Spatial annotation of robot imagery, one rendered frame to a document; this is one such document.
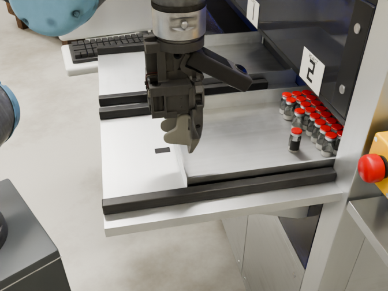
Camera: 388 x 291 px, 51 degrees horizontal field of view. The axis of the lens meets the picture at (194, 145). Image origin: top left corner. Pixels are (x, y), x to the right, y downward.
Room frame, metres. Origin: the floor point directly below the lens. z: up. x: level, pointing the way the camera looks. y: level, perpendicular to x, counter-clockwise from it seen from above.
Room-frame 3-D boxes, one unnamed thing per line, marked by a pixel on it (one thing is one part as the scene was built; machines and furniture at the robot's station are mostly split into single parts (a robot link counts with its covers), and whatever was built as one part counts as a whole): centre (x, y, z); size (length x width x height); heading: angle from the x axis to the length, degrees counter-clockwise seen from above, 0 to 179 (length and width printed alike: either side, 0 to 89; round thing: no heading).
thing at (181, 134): (0.54, 0.02, 0.97); 0.06 x 0.03 x 0.09; 102
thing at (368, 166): (0.43, -0.25, 0.99); 0.04 x 0.04 x 0.04; 12
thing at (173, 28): (0.55, 0.02, 1.16); 0.08 x 0.08 x 0.05
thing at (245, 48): (0.99, -0.06, 0.90); 0.34 x 0.26 x 0.04; 102
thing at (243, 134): (0.66, -0.13, 0.90); 0.34 x 0.26 x 0.04; 102
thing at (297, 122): (0.69, -0.21, 0.91); 0.02 x 0.02 x 0.05
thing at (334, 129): (0.69, -0.26, 0.91); 0.18 x 0.02 x 0.05; 12
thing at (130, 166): (0.81, -0.03, 0.87); 0.70 x 0.48 x 0.02; 12
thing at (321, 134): (0.68, -0.24, 0.91); 0.18 x 0.02 x 0.05; 12
